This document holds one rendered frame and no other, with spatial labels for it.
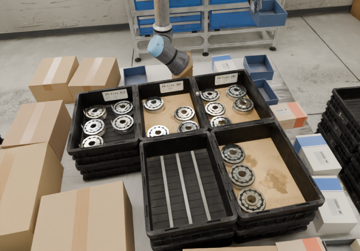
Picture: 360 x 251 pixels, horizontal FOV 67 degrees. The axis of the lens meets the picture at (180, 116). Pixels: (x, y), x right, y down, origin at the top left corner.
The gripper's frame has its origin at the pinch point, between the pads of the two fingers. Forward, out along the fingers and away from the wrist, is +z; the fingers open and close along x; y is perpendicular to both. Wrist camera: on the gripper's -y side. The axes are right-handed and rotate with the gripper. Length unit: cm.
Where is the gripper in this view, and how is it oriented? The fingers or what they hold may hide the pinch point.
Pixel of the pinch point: (254, 10)
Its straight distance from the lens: 168.8
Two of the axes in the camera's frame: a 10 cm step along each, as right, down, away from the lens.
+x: 9.9, -1.2, -0.6
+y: 0.4, 6.9, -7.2
